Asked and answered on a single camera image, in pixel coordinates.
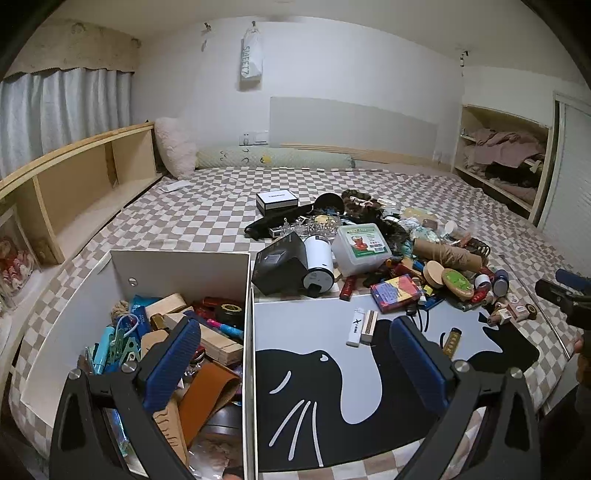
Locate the black pouch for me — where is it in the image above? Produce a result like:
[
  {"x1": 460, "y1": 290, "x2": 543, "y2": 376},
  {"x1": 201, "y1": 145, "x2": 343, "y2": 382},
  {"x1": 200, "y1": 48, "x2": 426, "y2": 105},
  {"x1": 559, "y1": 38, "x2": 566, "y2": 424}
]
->
[{"x1": 245, "y1": 193, "x2": 345, "y2": 240}]

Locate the grey and black cat mat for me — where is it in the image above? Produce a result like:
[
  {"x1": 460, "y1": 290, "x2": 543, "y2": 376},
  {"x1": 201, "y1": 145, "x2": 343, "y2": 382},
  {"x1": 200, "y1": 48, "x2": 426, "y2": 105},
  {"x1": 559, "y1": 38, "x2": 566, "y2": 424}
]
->
[{"x1": 254, "y1": 295, "x2": 541, "y2": 474}]

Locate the white hanging bag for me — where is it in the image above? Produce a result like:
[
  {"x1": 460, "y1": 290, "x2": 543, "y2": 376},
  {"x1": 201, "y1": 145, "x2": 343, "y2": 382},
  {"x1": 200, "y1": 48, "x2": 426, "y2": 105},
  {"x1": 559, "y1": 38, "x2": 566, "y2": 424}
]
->
[{"x1": 239, "y1": 21, "x2": 264, "y2": 90}]

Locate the wooden block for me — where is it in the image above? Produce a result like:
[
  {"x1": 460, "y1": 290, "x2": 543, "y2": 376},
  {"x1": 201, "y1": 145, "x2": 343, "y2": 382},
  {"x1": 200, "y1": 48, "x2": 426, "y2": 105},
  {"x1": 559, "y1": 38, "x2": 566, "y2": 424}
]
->
[{"x1": 166, "y1": 314, "x2": 244, "y2": 366}]

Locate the pile of clothes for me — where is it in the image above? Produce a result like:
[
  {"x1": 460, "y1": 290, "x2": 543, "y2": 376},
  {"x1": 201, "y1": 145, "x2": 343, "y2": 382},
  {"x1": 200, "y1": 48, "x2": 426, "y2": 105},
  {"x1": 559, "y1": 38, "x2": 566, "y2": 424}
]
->
[{"x1": 464, "y1": 128, "x2": 548, "y2": 199}]

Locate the colourful card box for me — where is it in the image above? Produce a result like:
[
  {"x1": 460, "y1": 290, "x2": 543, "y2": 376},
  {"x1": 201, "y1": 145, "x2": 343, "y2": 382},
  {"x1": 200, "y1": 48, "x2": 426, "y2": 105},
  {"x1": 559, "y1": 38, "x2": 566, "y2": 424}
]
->
[{"x1": 369, "y1": 274, "x2": 424, "y2": 315}]

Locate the white wardrobe door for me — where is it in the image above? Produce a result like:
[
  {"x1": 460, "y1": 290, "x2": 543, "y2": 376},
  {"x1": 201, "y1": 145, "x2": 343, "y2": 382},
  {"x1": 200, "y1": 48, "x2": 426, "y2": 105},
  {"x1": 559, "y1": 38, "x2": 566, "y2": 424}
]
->
[{"x1": 538, "y1": 92, "x2": 591, "y2": 236}]

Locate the green printed coaster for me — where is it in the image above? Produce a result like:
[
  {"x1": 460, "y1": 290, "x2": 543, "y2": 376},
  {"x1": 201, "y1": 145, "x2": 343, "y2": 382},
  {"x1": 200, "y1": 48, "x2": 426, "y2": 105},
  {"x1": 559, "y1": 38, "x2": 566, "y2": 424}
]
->
[{"x1": 441, "y1": 268, "x2": 476, "y2": 303}]

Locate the cork coaster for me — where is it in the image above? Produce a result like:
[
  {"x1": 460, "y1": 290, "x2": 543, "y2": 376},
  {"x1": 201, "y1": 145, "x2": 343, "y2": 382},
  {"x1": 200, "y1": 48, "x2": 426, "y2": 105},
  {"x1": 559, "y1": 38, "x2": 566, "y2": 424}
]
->
[{"x1": 424, "y1": 261, "x2": 455, "y2": 289}]

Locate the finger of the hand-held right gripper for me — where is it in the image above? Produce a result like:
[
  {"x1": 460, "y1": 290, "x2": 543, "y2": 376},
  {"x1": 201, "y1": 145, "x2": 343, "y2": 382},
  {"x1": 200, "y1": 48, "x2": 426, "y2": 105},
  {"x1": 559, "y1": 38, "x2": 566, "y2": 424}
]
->
[
  {"x1": 555, "y1": 269, "x2": 591, "y2": 292},
  {"x1": 534, "y1": 278, "x2": 591, "y2": 329}
]

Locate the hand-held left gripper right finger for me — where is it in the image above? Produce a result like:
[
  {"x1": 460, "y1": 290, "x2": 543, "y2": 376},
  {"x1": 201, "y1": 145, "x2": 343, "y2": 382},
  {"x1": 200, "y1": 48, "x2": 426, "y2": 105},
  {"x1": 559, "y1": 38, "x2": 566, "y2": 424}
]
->
[{"x1": 389, "y1": 316, "x2": 541, "y2": 480}]

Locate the white lighter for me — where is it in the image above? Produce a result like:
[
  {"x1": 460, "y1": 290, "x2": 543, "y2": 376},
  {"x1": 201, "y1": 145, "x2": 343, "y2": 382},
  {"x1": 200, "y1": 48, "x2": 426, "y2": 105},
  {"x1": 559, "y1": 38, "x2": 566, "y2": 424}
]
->
[{"x1": 346, "y1": 308, "x2": 368, "y2": 348}]

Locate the black cardboard box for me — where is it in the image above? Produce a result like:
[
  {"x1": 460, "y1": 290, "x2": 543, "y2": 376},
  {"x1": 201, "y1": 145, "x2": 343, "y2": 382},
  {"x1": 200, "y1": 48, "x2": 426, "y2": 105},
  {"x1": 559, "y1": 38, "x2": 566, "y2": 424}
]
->
[{"x1": 252, "y1": 231, "x2": 308, "y2": 296}]

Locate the teal pen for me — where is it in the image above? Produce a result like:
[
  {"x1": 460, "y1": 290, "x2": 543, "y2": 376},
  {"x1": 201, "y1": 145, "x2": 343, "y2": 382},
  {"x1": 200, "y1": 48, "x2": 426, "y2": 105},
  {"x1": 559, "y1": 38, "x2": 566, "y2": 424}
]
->
[{"x1": 92, "y1": 325, "x2": 114, "y2": 374}]

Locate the fluffy pink pillow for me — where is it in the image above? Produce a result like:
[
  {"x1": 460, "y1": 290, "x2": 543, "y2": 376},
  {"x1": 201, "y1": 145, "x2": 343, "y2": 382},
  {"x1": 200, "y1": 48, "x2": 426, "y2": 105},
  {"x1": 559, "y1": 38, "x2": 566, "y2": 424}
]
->
[{"x1": 154, "y1": 117, "x2": 199, "y2": 180}]

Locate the long pale green bolster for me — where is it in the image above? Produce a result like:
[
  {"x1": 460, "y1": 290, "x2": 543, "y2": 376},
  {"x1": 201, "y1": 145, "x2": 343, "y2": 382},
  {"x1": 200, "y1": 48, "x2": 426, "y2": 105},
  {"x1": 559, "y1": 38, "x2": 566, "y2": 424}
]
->
[{"x1": 194, "y1": 147, "x2": 356, "y2": 169}]

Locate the beige lighter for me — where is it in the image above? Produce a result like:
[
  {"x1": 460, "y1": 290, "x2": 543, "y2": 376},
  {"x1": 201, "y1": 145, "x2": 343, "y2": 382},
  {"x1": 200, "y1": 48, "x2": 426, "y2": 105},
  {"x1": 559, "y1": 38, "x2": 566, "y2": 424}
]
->
[{"x1": 360, "y1": 310, "x2": 379, "y2": 344}]

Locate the checkered blanket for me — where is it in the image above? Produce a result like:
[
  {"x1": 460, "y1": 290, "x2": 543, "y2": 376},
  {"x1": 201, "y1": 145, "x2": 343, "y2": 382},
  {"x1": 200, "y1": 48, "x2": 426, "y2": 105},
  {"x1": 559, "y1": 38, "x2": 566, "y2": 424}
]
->
[{"x1": 9, "y1": 166, "x2": 591, "y2": 480}]

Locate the dark scrunchie bundle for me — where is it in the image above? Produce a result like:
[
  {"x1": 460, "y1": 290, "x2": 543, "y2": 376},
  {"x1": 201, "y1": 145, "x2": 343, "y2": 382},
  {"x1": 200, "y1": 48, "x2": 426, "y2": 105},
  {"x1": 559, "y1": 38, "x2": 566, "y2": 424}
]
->
[{"x1": 342, "y1": 189, "x2": 393, "y2": 223}]

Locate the wooden wardrobe shelf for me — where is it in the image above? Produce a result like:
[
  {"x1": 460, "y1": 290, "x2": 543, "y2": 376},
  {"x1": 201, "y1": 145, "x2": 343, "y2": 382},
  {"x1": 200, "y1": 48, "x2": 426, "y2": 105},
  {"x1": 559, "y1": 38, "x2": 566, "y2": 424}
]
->
[{"x1": 451, "y1": 104, "x2": 555, "y2": 224}]

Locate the twine roll on cardboard tube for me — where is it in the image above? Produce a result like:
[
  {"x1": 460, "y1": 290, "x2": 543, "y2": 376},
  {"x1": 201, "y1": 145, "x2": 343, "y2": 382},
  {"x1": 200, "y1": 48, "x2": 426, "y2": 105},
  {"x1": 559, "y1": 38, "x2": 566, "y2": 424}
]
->
[{"x1": 411, "y1": 237, "x2": 485, "y2": 273}]

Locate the clear plastic container green label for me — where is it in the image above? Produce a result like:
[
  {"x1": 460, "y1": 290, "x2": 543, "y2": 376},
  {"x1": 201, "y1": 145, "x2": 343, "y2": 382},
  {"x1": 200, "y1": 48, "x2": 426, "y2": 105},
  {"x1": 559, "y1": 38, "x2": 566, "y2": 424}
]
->
[{"x1": 331, "y1": 223, "x2": 393, "y2": 278}]

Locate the group of small wooden stamps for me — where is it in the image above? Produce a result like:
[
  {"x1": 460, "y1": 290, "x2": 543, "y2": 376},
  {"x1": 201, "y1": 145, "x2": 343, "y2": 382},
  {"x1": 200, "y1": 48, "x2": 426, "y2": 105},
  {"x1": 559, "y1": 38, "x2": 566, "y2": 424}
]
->
[{"x1": 485, "y1": 295, "x2": 539, "y2": 326}]

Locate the clear doll display box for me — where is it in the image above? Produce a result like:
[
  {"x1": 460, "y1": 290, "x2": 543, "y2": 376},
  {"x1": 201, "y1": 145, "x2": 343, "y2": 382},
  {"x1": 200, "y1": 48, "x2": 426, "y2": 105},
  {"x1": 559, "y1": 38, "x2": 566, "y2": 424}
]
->
[{"x1": 0, "y1": 208, "x2": 42, "y2": 315}]

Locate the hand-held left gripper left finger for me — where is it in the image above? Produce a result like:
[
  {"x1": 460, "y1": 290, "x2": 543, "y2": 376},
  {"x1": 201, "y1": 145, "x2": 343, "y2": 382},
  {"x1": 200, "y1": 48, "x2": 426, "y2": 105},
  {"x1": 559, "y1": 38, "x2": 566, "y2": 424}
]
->
[{"x1": 50, "y1": 318, "x2": 204, "y2": 480}]

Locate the white tumbler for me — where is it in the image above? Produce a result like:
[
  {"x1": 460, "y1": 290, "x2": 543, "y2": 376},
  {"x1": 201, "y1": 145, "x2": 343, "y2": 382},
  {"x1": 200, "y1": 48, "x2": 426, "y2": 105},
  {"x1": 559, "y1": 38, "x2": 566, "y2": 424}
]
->
[{"x1": 302, "y1": 234, "x2": 335, "y2": 298}]

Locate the white curtain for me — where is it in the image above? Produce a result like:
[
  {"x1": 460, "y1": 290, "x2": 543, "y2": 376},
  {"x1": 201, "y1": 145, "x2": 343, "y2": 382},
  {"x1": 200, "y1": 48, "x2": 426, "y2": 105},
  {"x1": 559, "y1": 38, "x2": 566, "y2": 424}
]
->
[{"x1": 0, "y1": 67, "x2": 134, "y2": 178}]

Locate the white storage box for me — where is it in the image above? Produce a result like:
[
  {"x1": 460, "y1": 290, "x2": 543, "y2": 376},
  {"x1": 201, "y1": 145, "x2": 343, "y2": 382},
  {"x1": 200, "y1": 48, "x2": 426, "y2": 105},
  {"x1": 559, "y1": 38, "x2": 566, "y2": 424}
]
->
[{"x1": 21, "y1": 249, "x2": 258, "y2": 480}]

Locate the green clip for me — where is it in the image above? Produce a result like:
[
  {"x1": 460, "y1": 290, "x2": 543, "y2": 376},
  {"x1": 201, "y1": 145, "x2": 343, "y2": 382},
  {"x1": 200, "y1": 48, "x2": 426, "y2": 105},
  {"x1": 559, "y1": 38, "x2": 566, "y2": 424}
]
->
[{"x1": 108, "y1": 314, "x2": 141, "y2": 374}]

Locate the brown leather strip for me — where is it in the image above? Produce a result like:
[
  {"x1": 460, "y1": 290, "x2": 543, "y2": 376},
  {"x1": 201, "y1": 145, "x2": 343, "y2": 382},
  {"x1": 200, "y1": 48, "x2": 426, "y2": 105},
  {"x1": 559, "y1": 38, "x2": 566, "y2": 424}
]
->
[{"x1": 178, "y1": 362, "x2": 241, "y2": 450}]

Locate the black tape roll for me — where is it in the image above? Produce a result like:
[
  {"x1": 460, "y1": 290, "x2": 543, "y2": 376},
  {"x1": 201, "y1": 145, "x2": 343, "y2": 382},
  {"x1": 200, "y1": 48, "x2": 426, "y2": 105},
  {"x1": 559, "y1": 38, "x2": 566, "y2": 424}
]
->
[{"x1": 217, "y1": 302, "x2": 245, "y2": 330}]

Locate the wooden bedside shelf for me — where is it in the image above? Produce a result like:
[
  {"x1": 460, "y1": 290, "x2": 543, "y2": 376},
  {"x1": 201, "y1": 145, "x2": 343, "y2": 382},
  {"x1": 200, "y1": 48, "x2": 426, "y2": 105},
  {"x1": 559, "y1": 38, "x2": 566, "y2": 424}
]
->
[{"x1": 0, "y1": 122, "x2": 164, "y2": 266}]

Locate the black and white box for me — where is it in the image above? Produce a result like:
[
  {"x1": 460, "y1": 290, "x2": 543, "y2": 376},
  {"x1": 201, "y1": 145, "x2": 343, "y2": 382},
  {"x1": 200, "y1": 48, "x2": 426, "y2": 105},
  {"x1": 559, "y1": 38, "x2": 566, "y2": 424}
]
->
[{"x1": 256, "y1": 189, "x2": 298, "y2": 215}]

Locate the beige curtain valance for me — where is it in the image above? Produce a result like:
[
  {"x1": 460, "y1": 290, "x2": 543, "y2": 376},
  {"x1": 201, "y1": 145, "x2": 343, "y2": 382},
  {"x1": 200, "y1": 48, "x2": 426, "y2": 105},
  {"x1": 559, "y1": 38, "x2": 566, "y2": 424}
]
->
[{"x1": 2, "y1": 18, "x2": 141, "y2": 79}]

